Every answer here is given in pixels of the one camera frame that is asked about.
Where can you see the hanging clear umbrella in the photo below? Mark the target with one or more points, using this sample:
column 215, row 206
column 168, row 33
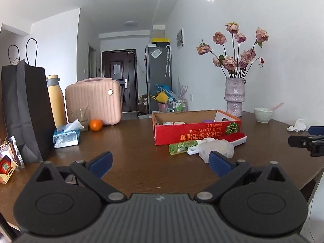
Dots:
column 167, row 60

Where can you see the white wall panel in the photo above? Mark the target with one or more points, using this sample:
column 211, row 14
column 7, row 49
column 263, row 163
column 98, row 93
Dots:
column 180, row 37

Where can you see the pale purple vase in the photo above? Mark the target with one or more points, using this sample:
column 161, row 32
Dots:
column 235, row 96

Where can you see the dark brown door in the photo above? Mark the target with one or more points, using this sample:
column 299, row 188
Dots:
column 119, row 81

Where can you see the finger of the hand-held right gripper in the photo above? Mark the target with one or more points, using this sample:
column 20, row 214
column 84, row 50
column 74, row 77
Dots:
column 316, row 130
column 298, row 141

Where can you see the white red lint brush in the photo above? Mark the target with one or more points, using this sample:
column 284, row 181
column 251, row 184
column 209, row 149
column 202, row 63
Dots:
column 232, row 138

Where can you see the round ceiling light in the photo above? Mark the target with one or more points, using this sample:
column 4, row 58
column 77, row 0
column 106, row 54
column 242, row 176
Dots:
column 130, row 23

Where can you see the yellow water bottle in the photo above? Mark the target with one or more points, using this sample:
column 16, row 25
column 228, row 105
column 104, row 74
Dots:
column 57, row 101

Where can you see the silver foil packet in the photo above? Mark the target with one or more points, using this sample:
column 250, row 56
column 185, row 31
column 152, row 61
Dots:
column 17, row 154

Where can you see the clear drinking glass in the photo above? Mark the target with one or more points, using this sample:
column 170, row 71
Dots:
column 82, row 117

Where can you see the red label snack packet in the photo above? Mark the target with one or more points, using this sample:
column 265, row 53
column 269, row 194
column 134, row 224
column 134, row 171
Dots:
column 6, row 168

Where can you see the blue tissue pack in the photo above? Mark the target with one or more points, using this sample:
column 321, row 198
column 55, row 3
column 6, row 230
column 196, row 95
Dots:
column 66, row 138

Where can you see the grey refrigerator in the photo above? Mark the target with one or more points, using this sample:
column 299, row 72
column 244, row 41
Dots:
column 158, row 73

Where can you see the purple dried plant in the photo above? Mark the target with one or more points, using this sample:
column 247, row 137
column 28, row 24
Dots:
column 182, row 89

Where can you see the yellow box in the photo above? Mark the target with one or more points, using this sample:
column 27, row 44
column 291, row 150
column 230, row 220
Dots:
column 160, row 40

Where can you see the orange fruit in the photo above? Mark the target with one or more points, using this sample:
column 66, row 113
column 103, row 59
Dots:
column 96, row 125

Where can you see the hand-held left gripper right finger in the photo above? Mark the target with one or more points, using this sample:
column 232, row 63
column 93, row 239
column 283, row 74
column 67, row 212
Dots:
column 219, row 165

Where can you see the red cardboard box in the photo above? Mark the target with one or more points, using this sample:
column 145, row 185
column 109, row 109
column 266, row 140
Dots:
column 195, row 133

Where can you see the pink spoon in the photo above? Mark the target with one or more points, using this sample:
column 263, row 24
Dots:
column 277, row 106

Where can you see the clear plastic storage box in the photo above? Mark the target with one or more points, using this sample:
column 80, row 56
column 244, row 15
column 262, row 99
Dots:
column 222, row 149

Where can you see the pink suitcase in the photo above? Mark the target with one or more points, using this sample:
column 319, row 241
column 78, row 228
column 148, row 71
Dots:
column 93, row 101

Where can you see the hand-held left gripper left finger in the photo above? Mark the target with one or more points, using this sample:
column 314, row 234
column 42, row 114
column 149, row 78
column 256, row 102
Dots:
column 101, row 162

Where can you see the white bowl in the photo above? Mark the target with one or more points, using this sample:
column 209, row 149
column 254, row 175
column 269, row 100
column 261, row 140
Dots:
column 262, row 116

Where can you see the green spray bottle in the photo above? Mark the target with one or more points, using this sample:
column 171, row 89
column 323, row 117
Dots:
column 182, row 146

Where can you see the blue yellow clutter pile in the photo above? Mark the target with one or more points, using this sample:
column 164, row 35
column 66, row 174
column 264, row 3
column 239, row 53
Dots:
column 162, row 97

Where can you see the black paper bag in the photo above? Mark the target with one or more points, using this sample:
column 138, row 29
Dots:
column 25, row 111

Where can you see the crumpled white tissue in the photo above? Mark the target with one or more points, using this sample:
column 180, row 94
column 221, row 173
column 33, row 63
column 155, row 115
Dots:
column 297, row 126

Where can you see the dried pink roses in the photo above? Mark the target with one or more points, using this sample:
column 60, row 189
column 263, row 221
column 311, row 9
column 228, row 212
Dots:
column 231, row 60

